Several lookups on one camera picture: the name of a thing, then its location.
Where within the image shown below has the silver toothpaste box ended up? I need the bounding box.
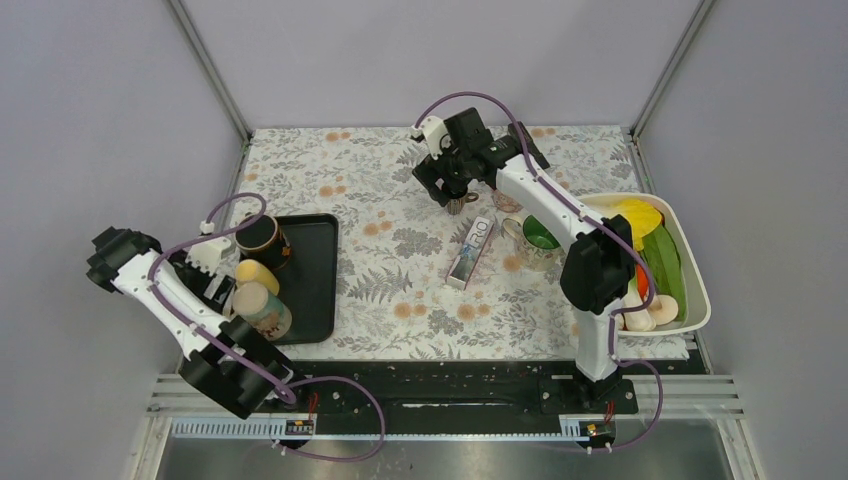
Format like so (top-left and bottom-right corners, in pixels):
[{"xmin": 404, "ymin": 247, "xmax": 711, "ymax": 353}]
[{"xmin": 445, "ymin": 216, "xmax": 495, "ymax": 290}]

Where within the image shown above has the pink floral mug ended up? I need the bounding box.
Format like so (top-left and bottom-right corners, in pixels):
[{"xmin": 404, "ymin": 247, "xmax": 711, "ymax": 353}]
[{"xmin": 492, "ymin": 190, "xmax": 523, "ymax": 214}]

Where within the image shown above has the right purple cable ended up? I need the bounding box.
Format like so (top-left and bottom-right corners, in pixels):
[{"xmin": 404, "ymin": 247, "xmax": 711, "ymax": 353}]
[{"xmin": 413, "ymin": 91, "xmax": 665, "ymax": 454}]

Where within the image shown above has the cream mug red pattern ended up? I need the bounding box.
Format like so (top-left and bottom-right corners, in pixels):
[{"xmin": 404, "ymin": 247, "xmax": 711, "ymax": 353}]
[{"xmin": 231, "ymin": 282, "xmax": 292, "ymax": 341}]

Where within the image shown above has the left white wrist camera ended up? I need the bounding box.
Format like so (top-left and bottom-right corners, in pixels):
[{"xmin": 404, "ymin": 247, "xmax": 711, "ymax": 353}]
[{"xmin": 186, "ymin": 236, "xmax": 235, "ymax": 275}]

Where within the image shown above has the purple cable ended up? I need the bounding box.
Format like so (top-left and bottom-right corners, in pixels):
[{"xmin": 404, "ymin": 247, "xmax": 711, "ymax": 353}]
[
  {"xmin": 413, "ymin": 91, "xmax": 665, "ymax": 454},
  {"xmin": 145, "ymin": 192, "xmax": 388, "ymax": 464}
]

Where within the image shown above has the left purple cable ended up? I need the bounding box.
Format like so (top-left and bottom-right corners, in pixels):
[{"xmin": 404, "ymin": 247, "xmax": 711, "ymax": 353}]
[{"xmin": 145, "ymin": 192, "xmax": 388, "ymax": 464}]

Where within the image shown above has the black mug red inside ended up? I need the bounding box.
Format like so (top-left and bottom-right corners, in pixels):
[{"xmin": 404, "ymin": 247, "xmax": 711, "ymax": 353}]
[{"xmin": 234, "ymin": 214, "xmax": 292, "ymax": 271}]

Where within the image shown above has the white mushroom toy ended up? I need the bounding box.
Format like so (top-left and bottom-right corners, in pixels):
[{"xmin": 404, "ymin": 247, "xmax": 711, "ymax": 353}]
[{"xmin": 616, "ymin": 295, "xmax": 680, "ymax": 332}]

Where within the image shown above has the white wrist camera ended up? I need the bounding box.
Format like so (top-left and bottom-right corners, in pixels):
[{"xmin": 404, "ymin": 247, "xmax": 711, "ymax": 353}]
[
  {"xmin": 410, "ymin": 115, "xmax": 453, "ymax": 160},
  {"xmin": 186, "ymin": 236, "xmax": 235, "ymax": 275}
]

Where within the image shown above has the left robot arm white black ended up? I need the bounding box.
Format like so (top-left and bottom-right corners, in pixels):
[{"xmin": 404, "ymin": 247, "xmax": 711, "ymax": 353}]
[{"xmin": 86, "ymin": 227, "xmax": 311, "ymax": 419}]

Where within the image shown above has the black plastic tray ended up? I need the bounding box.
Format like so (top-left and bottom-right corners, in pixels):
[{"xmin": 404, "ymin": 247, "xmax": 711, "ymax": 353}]
[{"xmin": 273, "ymin": 213, "xmax": 339, "ymax": 345}]

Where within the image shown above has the black rectangular box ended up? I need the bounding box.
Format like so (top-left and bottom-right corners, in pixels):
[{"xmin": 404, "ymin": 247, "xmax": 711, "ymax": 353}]
[{"xmin": 508, "ymin": 121, "xmax": 550, "ymax": 170}]

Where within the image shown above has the floral tablecloth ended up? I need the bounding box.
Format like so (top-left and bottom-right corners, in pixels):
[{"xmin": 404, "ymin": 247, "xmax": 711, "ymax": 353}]
[{"xmin": 209, "ymin": 125, "xmax": 694, "ymax": 363}]

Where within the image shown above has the green inside floral mug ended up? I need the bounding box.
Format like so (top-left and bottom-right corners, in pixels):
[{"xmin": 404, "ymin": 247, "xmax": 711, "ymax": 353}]
[{"xmin": 501, "ymin": 215, "xmax": 563, "ymax": 272}]

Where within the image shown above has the white plastic basin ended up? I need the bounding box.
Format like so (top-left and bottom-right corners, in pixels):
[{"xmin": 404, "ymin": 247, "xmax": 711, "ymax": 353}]
[{"xmin": 578, "ymin": 192, "xmax": 712, "ymax": 338}]

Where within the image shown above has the orange carrot toy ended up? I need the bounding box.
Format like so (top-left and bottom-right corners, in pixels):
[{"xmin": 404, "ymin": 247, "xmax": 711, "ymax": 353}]
[{"xmin": 635, "ymin": 264, "xmax": 650, "ymax": 300}]

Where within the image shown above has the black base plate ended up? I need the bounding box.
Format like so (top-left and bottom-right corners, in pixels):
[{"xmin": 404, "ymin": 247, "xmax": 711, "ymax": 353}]
[{"xmin": 247, "ymin": 357, "xmax": 640, "ymax": 417}]

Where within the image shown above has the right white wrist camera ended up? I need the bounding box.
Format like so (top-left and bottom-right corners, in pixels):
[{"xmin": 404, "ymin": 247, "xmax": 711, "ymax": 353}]
[{"xmin": 410, "ymin": 115, "xmax": 453, "ymax": 160}]

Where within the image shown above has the green leafy vegetable toy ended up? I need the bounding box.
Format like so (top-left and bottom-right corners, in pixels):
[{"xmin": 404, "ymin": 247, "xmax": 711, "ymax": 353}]
[{"xmin": 641, "ymin": 224, "xmax": 687, "ymax": 321}]

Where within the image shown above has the napa cabbage toy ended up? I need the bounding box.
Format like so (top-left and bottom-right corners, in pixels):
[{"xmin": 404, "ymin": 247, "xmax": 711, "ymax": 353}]
[{"xmin": 598, "ymin": 198, "xmax": 664, "ymax": 252}]

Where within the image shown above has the small dark brown mug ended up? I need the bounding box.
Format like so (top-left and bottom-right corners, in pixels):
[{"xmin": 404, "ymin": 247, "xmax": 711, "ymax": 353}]
[{"xmin": 445, "ymin": 191, "xmax": 479, "ymax": 216}]

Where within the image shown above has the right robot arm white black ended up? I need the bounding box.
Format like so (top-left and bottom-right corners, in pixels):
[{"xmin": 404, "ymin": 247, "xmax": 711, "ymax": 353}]
[{"xmin": 411, "ymin": 108, "xmax": 637, "ymax": 412}]

